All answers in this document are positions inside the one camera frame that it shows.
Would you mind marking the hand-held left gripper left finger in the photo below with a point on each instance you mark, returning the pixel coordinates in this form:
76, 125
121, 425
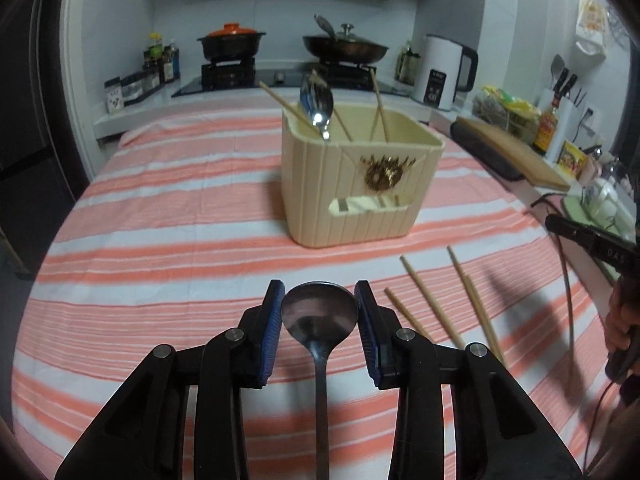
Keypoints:
267, 340

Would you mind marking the yellow printed mug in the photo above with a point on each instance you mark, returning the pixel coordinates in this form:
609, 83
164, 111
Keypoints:
572, 160

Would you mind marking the dark cutting board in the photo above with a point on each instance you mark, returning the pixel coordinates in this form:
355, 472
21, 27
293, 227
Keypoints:
480, 150

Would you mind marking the black clay pot orange lid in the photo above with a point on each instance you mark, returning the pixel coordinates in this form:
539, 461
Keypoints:
230, 45

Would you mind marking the white electric kettle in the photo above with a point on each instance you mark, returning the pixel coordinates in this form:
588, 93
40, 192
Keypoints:
440, 75

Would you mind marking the brown sauce bottle red label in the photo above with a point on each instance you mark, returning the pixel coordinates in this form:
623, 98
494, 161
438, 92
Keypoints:
546, 130

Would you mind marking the green mat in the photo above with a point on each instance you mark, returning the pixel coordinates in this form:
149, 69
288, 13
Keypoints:
574, 207

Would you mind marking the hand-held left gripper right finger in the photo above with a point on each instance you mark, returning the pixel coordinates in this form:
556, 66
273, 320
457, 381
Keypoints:
370, 340

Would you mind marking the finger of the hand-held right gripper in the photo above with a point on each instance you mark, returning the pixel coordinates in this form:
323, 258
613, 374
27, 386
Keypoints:
567, 232

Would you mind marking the hanging plastic bag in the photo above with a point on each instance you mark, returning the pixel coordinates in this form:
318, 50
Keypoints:
592, 20

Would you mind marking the yellow capped oil bottle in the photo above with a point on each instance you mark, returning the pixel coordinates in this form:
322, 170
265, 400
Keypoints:
155, 55

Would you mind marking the person's right hand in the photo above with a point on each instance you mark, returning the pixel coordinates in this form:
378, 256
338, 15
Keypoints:
619, 317

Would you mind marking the white teapot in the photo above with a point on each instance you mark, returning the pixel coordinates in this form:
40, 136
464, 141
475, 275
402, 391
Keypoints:
605, 200

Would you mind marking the black rack of spice jars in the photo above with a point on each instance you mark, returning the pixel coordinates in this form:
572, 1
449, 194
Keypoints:
140, 87

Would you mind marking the wooden cutting board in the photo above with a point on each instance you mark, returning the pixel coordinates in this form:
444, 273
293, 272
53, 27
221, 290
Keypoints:
520, 152

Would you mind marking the dark seasoning bottle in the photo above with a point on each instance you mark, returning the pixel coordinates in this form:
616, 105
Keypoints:
170, 64

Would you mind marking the black wok with lid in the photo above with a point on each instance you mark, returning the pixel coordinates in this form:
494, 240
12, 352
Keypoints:
345, 50

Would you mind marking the white knife holder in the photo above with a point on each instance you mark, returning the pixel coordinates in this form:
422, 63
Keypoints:
570, 115

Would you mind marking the cream plastic utensil holder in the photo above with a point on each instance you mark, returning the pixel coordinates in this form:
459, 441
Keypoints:
320, 195

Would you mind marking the grey spatula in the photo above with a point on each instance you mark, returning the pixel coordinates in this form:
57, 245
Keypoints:
557, 65

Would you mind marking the white wall socket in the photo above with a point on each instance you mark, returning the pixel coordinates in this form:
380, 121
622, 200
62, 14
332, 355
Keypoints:
591, 111

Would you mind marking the white spice jar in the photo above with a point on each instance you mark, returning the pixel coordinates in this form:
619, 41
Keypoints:
114, 95

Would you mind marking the black gas stove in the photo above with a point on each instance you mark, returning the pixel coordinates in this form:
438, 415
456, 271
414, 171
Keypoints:
225, 80

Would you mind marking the pink white striped tablecloth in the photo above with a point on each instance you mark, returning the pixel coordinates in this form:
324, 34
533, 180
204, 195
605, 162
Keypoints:
150, 270

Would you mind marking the metal spoon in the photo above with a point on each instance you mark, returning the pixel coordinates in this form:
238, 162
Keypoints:
316, 105
320, 310

